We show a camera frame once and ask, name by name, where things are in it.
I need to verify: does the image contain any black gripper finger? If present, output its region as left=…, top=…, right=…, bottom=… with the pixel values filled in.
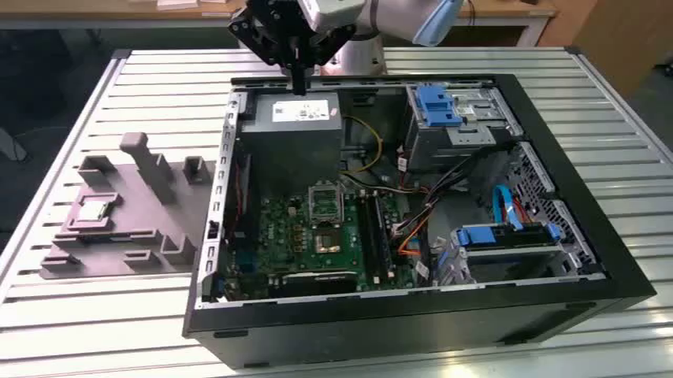
left=225, top=7, right=302, bottom=97
left=299, top=24, right=354, bottom=97

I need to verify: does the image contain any metal socket cover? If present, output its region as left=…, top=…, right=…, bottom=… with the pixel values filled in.
left=306, top=180, right=347, bottom=228

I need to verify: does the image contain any silver CPU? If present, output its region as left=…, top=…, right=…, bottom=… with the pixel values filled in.
left=76, top=200, right=112, bottom=222

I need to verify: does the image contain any CPU socket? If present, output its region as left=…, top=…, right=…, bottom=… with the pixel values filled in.
left=310, top=224, right=348, bottom=257

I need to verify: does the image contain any grey power supply unit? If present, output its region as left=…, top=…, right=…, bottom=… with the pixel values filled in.
left=239, top=91, right=346, bottom=186

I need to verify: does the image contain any wooden desk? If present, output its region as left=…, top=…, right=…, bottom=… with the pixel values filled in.
left=0, top=0, right=559, bottom=48

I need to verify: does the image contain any silver drive cage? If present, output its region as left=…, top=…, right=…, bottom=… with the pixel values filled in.
left=407, top=84, right=527, bottom=170

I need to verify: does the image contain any black RAM slot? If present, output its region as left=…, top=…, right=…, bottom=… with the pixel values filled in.
left=370, top=190, right=399, bottom=279
left=355, top=190, right=383, bottom=285

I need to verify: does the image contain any green motherboard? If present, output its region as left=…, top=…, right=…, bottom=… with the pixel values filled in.
left=225, top=179, right=422, bottom=300

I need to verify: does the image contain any brown wooden cabinet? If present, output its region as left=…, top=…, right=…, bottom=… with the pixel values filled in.
left=538, top=0, right=673, bottom=102

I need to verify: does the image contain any hard disk in blue carrier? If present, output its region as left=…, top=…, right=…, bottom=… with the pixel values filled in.
left=454, top=220, right=562, bottom=250

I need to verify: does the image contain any grey parts rack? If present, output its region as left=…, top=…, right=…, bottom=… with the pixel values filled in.
left=36, top=132, right=217, bottom=281

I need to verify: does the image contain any RAM stick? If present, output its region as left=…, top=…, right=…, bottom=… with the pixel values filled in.
left=72, top=231, right=155, bottom=243

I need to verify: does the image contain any black graphics card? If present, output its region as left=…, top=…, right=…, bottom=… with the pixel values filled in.
left=267, top=269, right=359, bottom=298

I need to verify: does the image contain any blue plastic latch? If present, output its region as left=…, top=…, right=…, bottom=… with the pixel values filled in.
left=200, top=272, right=228, bottom=302

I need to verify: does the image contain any black PC case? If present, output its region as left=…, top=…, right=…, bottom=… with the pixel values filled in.
left=180, top=72, right=658, bottom=371

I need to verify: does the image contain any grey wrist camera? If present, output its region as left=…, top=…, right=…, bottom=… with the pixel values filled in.
left=299, top=0, right=368, bottom=35

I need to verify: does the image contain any blue plastic drive bracket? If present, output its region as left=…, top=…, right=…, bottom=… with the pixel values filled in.
left=414, top=84, right=463, bottom=129

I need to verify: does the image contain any yellow wire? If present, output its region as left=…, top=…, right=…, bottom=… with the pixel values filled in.
left=339, top=113, right=383, bottom=174

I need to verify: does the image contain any red black twisted wire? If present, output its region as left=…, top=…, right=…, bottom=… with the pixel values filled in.
left=233, top=161, right=248, bottom=225

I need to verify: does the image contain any black wire bundle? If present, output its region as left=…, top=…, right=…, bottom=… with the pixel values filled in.
left=396, top=145, right=514, bottom=237

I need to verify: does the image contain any blue flat wire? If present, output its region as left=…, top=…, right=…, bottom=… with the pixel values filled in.
left=493, top=184, right=527, bottom=232

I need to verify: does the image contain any orange wire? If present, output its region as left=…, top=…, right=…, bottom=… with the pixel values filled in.
left=396, top=204, right=440, bottom=258

